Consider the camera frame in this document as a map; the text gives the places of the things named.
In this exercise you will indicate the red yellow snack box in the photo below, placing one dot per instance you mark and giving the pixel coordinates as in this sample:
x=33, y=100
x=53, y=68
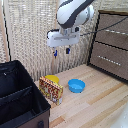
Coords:
x=50, y=90

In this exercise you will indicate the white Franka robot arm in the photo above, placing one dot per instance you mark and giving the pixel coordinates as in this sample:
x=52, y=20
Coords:
x=71, y=13

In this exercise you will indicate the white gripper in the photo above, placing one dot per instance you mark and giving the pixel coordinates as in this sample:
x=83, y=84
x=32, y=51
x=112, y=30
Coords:
x=63, y=38

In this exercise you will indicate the blue bowl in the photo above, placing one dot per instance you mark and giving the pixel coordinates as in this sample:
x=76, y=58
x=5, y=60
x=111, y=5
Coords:
x=76, y=85

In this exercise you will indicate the black fabric storage box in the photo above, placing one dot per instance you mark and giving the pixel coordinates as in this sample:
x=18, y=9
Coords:
x=18, y=96

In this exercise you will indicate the yellow bowl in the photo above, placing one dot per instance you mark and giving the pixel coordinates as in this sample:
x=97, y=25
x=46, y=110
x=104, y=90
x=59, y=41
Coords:
x=52, y=79

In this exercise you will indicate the beige woven backdrop screen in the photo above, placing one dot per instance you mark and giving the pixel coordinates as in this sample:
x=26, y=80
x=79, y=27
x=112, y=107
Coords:
x=30, y=36

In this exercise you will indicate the dark wooden drawer cabinet frame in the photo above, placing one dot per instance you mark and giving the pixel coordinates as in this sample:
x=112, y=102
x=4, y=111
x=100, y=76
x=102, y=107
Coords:
x=96, y=20

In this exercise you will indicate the brown fabric drawer front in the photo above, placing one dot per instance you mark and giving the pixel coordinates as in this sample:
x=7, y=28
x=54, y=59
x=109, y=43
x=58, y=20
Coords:
x=110, y=68
x=113, y=23

